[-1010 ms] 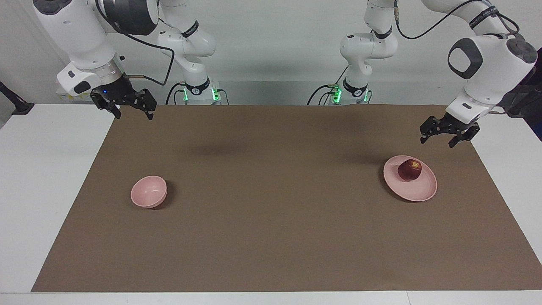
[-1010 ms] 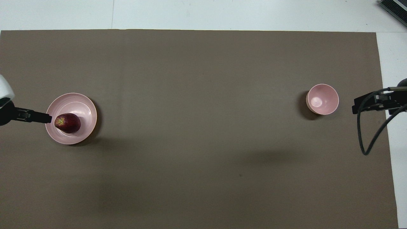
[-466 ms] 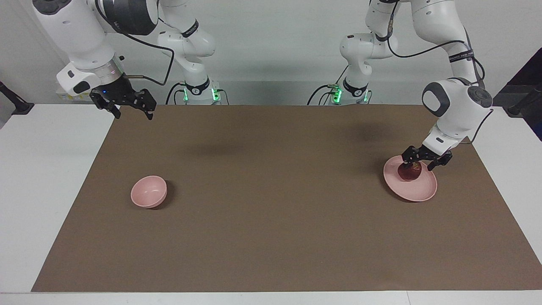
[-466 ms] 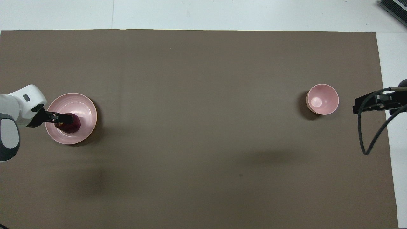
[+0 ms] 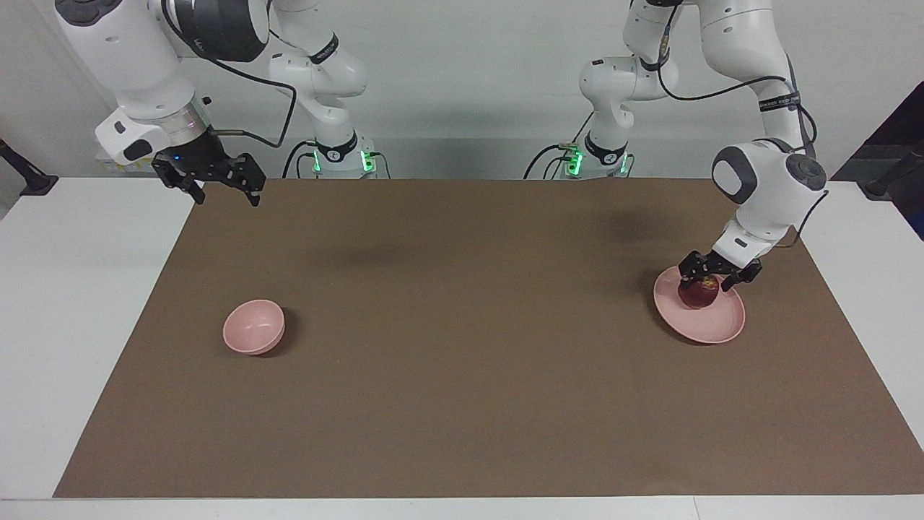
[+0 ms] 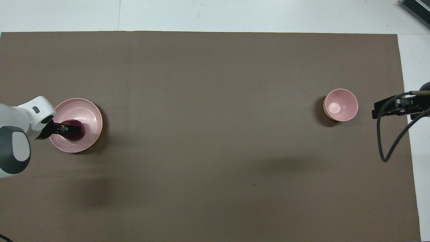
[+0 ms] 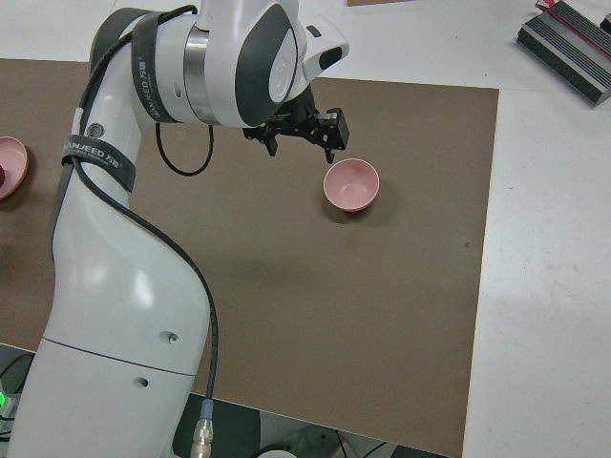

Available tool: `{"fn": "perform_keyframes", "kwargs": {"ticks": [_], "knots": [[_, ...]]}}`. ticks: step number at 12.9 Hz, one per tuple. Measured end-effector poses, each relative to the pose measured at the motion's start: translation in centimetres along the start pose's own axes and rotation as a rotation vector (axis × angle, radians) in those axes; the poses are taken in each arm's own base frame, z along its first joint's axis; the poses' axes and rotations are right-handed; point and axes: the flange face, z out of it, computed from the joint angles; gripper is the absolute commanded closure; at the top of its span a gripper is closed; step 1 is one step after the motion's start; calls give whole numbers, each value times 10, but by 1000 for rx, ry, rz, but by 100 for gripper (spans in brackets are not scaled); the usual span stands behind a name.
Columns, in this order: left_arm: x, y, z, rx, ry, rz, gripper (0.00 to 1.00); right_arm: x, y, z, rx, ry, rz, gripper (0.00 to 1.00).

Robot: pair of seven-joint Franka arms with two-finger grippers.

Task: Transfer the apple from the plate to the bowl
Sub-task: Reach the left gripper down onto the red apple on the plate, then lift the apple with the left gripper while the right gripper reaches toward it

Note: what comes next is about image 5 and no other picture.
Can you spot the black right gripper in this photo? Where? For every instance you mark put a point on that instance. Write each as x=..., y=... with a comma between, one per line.
x=200, y=155

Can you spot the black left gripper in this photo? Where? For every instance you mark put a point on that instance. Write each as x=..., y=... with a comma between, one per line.
x=718, y=266

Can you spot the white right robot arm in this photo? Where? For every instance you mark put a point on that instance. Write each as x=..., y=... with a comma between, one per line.
x=130, y=58

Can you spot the dark red apple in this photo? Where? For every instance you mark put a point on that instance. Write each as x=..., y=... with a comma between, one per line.
x=699, y=296

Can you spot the pink bowl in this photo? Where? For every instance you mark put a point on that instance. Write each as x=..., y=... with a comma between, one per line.
x=253, y=328

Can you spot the pink plate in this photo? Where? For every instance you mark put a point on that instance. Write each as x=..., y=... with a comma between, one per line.
x=711, y=325

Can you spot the brown table mat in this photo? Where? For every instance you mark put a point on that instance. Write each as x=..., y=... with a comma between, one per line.
x=462, y=361

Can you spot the dark side panel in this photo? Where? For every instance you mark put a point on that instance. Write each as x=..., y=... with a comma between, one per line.
x=902, y=123

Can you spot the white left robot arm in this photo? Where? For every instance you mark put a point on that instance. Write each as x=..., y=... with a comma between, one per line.
x=628, y=79

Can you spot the black clamp stand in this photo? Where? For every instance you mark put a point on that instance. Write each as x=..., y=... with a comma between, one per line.
x=29, y=177
x=891, y=177

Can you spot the white box yellow label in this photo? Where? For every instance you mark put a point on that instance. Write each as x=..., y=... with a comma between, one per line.
x=115, y=166

